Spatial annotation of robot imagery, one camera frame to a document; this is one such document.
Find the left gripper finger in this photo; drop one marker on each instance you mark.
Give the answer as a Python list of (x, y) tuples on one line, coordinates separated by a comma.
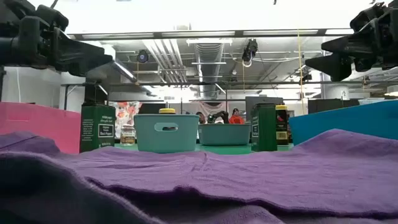
[(71, 46), (87, 63)]

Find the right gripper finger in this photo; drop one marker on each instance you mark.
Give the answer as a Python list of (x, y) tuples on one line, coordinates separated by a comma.
[(337, 67), (351, 44)]

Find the green black pepper tin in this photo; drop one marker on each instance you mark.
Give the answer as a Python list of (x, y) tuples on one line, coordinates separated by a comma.
[(265, 127), (98, 127)]

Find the small glass spice jar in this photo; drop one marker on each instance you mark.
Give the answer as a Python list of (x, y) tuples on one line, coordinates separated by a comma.
[(127, 135)]

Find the black background robot arm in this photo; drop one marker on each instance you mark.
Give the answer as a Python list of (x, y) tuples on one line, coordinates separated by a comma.
[(219, 116)]

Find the black cabinet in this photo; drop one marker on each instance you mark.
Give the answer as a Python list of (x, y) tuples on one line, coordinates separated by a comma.
[(332, 105)]

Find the blue plastic bin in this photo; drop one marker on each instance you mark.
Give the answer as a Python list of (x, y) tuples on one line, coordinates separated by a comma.
[(348, 121)]

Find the floral patterned cloth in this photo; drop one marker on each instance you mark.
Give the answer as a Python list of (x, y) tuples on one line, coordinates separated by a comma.
[(127, 113)]

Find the pink plastic bin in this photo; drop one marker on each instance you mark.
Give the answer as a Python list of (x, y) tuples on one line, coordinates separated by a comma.
[(37, 124)]

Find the dark grey monitor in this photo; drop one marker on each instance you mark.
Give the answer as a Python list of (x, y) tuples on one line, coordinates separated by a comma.
[(264, 99)]

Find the person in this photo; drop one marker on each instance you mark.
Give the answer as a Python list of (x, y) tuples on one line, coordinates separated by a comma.
[(236, 119), (201, 118)]

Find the low teal plastic bin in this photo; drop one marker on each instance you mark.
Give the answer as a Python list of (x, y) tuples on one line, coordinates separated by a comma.
[(224, 135)]

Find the green table mat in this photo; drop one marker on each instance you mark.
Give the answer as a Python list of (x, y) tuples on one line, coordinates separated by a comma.
[(224, 150)]

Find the purple cloth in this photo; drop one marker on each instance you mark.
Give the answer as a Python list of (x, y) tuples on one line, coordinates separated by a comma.
[(217, 180)]

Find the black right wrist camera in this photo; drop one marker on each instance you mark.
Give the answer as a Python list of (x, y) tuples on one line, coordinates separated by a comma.
[(367, 17)]

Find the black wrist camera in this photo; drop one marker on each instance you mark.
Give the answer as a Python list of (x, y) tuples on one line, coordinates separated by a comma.
[(367, 17), (51, 17)]

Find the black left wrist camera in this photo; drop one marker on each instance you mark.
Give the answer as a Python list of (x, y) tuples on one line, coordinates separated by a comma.
[(51, 17)]

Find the black ceiling camera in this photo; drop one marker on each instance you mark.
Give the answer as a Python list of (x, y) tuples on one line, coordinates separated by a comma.
[(142, 56)]

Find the black hanging camera device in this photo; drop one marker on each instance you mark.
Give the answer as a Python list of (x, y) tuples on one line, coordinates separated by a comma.
[(249, 49)]

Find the silver ventilation duct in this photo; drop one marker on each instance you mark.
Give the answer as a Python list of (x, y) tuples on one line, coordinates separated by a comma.
[(209, 59)]

